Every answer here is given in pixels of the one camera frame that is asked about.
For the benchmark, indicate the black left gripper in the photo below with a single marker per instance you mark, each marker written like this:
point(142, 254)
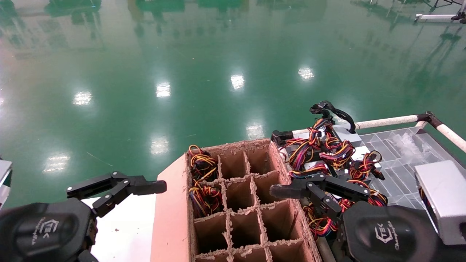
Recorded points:
point(43, 233)

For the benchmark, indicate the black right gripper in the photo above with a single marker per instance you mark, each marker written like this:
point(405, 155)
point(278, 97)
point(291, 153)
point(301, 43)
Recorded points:
point(386, 233)

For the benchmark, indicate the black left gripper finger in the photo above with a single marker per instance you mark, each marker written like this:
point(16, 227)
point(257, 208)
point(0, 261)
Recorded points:
point(149, 186)

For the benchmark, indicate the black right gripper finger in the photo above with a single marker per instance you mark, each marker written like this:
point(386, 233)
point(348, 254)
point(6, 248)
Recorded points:
point(287, 190)

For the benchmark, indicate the brown divided cardboard box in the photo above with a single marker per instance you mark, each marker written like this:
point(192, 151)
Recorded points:
point(171, 218)

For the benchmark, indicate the clear divided plastic tray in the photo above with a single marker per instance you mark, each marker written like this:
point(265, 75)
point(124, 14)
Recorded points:
point(400, 174)

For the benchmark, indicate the crumpled clear plastic film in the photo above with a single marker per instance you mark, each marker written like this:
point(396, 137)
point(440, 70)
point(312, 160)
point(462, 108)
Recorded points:
point(406, 145)

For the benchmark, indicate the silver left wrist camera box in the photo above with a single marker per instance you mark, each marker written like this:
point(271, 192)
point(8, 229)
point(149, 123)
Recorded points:
point(5, 182)

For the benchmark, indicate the white stand frame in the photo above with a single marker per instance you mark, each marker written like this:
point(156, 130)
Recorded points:
point(433, 16)

